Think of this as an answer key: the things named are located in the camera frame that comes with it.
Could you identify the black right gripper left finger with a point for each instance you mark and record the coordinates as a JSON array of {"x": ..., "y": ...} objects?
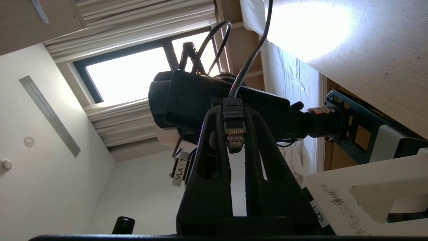
[{"x": 207, "y": 201}]

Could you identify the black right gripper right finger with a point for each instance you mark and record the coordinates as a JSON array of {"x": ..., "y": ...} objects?
[{"x": 277, "y": 201}]

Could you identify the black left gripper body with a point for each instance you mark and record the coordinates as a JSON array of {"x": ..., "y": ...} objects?
[{"x": 190, "y": 100}]

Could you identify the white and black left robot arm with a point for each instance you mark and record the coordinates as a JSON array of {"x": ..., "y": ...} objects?
[{"x": 337, "y": 187}]

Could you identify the beige pleated curtain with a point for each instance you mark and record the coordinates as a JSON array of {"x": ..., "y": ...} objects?
[
  {"x": 120, "y": 124},
  {"x": 140, "y": 20}
]

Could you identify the black cylinder with red label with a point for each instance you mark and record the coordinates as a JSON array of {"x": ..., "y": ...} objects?
[{"x": 317, "y": 125}]

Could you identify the wooden shelf unit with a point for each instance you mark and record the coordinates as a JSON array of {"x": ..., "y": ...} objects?
[{"x": 234, "y": 13}]

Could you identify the white fabric drape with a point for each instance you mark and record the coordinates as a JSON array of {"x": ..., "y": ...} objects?
[{"x": 287, "y": 73}]

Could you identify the long slotted ceiling vent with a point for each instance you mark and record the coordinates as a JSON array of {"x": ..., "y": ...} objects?
[{"x": 50, "y": 115}]

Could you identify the round white smoke detector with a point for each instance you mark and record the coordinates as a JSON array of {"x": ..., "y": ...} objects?
[{"x": 29, "y": 141}]

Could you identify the light wooden cabinet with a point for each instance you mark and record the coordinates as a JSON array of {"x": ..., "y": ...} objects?
[{"x": 16, "y": 26}]

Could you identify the round white ceiling fixture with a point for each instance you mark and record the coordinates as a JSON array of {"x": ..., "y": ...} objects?
[{"x": 5, "y": 165}]

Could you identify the bright window with dark frame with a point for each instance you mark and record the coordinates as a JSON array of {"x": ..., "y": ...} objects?
[{"x": 127, "y": 77}]

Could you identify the small black camera device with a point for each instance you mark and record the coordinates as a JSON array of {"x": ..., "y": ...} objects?
[{"x": 123, "y": 225}]

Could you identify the blue grey metal frame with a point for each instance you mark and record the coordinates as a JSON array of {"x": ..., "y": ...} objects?
[{"x": 336, "y": 98}]

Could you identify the small grey metal bracket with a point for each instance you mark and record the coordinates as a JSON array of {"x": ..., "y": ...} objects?
[{"x": 40, "y": 11}]

